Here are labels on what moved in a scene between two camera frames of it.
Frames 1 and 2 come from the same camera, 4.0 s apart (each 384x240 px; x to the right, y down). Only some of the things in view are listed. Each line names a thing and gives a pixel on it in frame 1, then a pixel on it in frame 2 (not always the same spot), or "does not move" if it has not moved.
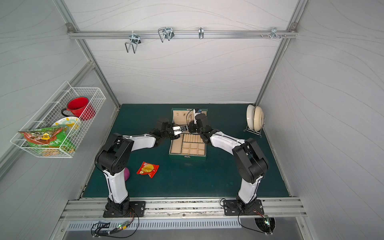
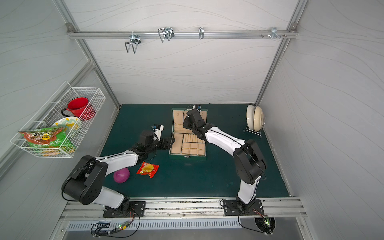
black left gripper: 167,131 -> 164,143
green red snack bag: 49,137 does not move
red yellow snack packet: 148,169 does not move
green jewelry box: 190,147 does not move
